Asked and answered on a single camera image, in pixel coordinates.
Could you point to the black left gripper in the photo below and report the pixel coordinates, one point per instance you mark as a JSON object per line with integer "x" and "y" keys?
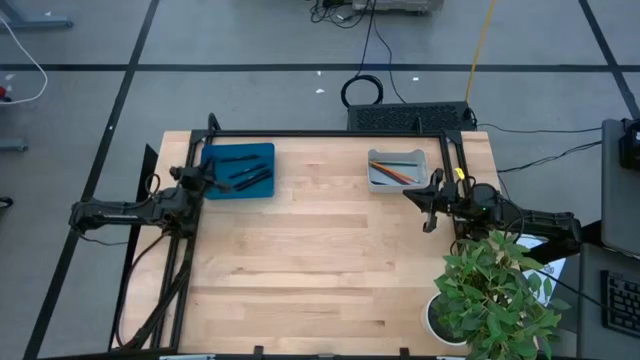
{"x": 202, "y": 182}

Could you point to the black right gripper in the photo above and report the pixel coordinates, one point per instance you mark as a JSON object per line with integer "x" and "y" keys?
{"x": 431, "y": 224}

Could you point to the orange pencil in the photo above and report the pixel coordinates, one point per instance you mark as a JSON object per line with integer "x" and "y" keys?
{"x": 395, "y": 172}

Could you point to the dark green pencil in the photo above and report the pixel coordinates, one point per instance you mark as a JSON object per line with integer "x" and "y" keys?
{"x": 405, "y": 163}
{"x": 385, "y": 177}

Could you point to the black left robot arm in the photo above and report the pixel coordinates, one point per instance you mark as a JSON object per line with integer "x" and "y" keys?
{"x": 115, "y": 217}

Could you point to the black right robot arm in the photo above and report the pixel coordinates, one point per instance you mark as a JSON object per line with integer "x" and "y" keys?
{"x": 540, "y": 225}

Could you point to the white plastic bin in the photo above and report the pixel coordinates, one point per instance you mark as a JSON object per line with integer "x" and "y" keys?
{"x": 397, "y": 189}

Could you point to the yellow tape tag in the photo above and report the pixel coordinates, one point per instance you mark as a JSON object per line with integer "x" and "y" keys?
{"x": 459, "y": 174}

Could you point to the blue plastic tray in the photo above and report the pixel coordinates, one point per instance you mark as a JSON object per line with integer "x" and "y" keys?
{"x": 250, "y": 150}

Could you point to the black triangular plate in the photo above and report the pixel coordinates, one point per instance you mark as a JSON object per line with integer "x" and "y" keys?
{"x": 150, "y": 167}

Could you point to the black perforated computer case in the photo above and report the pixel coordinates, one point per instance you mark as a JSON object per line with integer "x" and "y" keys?
{"x": 400, "y": 117}

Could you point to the white plant pot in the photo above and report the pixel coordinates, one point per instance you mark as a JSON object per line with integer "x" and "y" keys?
{"x": 428, "y": 320}

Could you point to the green leafy plant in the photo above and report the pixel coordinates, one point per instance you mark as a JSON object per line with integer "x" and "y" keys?
{"x": 500, "y": 310}

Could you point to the white paper sheet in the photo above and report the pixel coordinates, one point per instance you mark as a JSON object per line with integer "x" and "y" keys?
{"x": 555, "y": 272}

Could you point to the black table clamp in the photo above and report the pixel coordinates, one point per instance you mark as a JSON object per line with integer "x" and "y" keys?
{"x": 258, "y": 351}
{"x": 404, "y": 352}

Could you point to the silver aluminium extrusion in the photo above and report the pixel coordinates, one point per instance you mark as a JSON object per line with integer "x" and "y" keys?
{"x": 187, "y": 357}
{"x": 450, "y": 358}

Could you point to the black diagonal strut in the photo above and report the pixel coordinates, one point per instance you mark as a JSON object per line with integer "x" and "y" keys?
{"x": 590, "y": 230}

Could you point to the silver device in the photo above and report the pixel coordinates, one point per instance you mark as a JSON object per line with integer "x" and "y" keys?
{"x": 400, "y": 5}

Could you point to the grey desk with keyboard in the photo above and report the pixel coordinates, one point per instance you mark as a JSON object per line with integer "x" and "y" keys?
{"x": 590, "y": 310}

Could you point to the grey desk foot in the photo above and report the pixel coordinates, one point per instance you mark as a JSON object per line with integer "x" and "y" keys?
{"x": 40, "y": 21}
{"x": 12, "y": 145}

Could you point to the black desktop device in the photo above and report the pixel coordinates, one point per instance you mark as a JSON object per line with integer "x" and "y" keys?
{"x": 631, "y": 145}

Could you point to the black round object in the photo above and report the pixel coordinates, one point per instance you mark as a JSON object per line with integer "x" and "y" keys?
{"x": 4, "y": 202}

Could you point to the black keyboard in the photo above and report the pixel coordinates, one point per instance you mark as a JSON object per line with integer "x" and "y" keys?
{"x": 622, "y": 302}

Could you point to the small red object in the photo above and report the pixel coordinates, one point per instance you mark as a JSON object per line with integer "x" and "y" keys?
{"x": 4, "y": 93}

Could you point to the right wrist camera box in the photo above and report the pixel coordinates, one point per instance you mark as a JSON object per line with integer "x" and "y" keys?
{"x": 448, "y": 199}

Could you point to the black aluminium table frame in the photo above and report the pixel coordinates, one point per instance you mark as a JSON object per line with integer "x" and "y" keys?
{"x": 325, "y": 133}

